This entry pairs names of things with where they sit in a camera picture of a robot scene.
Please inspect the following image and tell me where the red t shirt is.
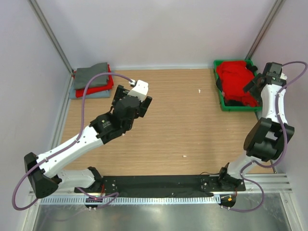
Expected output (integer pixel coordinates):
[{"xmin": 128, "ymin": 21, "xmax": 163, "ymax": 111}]
[
  {"xmin": 216, "ymin": 61, "xmax": 260, "ymax": 107},
  {"xmin": 73, "ymin": 64, "xmax": 114, "ymax": 95}
]

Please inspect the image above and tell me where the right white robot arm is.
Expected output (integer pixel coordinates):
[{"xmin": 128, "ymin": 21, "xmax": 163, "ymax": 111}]
[{"xmin": 217, "ymin": 62, "xmax": 295, "ymax": 191}]

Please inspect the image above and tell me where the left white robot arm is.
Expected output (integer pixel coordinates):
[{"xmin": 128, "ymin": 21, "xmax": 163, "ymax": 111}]
[{"xmin": 24, "ymin": 80, "xmax": 152, "ymax": 199}]

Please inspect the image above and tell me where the folded grey t shirt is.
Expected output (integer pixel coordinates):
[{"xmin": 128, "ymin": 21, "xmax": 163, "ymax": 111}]
[{"xmin": 73, "ymin": 63, "xmax": 108, "ymax": 90}]

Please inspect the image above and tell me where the folded red t shirt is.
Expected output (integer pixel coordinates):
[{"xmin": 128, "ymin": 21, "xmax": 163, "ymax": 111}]
[{"xmin": 73, "ymin": 64, "xmax": 114, "ymax": 95}]

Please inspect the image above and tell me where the folded blue-grey t shirt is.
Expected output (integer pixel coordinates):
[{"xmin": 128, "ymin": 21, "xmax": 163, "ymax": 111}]
[{"xmin": 69, "ymin": 88, "xmax": 111, "ymax": 100}]

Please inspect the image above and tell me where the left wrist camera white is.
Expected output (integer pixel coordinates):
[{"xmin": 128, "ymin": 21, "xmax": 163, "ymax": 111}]
[{"xmin": 128, "ymin": 80, "xmax": 149, "ymax": 102}]

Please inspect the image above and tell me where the right aluminium frame post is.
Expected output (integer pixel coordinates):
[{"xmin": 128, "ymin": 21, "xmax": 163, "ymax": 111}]
[{"xmin": 245, "ymin": 0, "xmax": 286, "ymax": 60}]

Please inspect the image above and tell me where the aluminium frame post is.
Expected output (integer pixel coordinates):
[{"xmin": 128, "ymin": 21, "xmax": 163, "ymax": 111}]
[
  {"xmin": 28, "ymin": 0, "xmax": 73, "ymax": 74},
  {"xmin": 245, "ymin": 0, "xmax": 286, "ymax": 60}
]

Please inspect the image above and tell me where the left aluminium frame post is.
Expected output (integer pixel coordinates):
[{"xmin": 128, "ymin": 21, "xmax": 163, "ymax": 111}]
[{"xmin": 28, "ymin": 0, "xmax": 73, "ymax": 74}]

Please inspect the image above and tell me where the aluminium front rail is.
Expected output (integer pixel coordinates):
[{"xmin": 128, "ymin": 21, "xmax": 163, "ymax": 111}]
[{"xmin": 28, "ymin": 174, "xmax": 293, "ymax": 195}]

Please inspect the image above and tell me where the white slotted cable duct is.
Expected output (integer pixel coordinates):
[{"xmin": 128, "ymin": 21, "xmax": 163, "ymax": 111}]
[{"xmin": 40, "ymin": 195, "xmax": 221, "ymax": 205}]

